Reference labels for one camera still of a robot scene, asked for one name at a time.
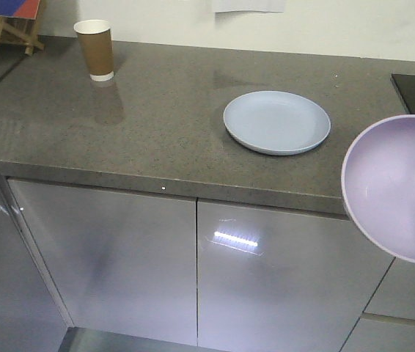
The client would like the grey cabinet door under counter left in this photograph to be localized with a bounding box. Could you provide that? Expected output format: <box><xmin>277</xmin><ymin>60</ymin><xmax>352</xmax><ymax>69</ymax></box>
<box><xmin>10</xmin><ymin>180</ymin><xmax>197</xmax><ymax>345</ymax></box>

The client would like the wooden stand with coloured board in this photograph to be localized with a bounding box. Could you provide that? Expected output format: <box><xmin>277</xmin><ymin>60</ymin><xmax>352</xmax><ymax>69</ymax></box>
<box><xmin>0</xmin><ymin>1</ymin><xmax>47</xmax><ymax>56</ymax></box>

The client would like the purple plastic bowl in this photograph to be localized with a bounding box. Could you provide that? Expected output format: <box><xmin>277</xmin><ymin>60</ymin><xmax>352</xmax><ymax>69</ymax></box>
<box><xmin>341</xmin><ymin>114</ymin><xmax>415</xmax><ymax>263</ymax></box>

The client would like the grey cabinet door under counter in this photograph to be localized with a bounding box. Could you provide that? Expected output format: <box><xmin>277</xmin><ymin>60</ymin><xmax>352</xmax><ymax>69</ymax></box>
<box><xmin>197</xmin><ymin>202</ymin><xmax>392</xmax><ymax>351</ymax></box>
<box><xmin>10</xmin><ymin>180</ymin><xmax>197</xmax><ymax>345</ymax></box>

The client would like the grey cabinet door under counter right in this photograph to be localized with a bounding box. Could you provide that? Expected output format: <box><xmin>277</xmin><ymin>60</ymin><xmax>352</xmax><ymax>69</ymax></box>
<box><xmin>197</xmin><ymin>202</ymin><xmax>392</xmax><ymax>351</ymax></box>

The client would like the white paper sheet on wall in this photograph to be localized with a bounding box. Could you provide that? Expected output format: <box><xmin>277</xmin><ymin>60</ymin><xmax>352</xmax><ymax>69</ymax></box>
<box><xmin>211</xmin><ymin>0</ymin><xmax>286</xmax><ymax>13</ymax></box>

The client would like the light blue plate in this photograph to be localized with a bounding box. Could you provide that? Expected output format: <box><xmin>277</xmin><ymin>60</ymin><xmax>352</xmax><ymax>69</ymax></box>
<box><xmin>223</xmin><ymin>91</ymin><xmax>331</xmax><ymax>155</ymax></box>

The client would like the brown paper cup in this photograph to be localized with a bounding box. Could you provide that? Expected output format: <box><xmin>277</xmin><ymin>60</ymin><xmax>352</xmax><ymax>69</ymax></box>
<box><xmin>73</xmin><ymin>19</ymin><xmax>114</xmax><ymax>82</ymax></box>

